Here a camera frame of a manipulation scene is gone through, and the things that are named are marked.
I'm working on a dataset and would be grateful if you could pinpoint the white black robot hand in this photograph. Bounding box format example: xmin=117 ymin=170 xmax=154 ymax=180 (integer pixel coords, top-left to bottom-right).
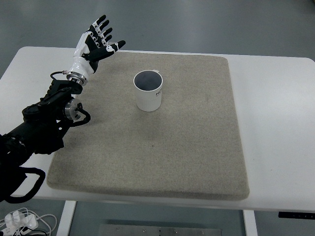
xmin=66 ymin=14 xmax=126 ymax=86

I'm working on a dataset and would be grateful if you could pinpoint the white ribbed cup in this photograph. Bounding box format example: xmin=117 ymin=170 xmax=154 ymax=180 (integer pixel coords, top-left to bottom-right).
xmin=133 ymin=70 xmax=163 ymax=112

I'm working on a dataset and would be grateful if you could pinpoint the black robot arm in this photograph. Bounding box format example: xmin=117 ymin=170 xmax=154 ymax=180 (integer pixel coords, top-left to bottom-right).
xmin=0 ymin=15 xmax=125 ymax=171

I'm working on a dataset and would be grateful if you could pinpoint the beige felt mat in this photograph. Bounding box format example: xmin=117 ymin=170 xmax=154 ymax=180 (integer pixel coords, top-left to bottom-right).
xmin=47 ymin=52 xmax=250 ymax=201

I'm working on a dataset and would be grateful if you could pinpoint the black table control panel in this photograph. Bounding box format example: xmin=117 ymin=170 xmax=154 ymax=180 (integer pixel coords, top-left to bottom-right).
xmin=278 ymin=211 xmax=315 ymax=220

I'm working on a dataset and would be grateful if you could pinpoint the black sleeved arm cable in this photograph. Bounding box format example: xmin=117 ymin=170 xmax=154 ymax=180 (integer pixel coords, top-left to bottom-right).
xmin=2 ymin=166 xmax=47 ymax=204

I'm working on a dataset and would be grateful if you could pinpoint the white table leg frame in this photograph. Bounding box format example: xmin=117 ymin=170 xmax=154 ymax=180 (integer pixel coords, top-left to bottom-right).
xmin=56 ymin=201 xmax=77 ymax=236

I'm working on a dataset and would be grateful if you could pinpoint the metal base plate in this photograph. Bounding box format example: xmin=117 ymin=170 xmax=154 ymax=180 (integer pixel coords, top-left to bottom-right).
xmin=98 ymin=224 xmax=222 ymax=236

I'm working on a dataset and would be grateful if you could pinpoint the white power strip with cables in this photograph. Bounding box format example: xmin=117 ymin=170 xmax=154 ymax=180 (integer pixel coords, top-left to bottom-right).
xmin=0 ymin=207 xmax=58 ymax=236

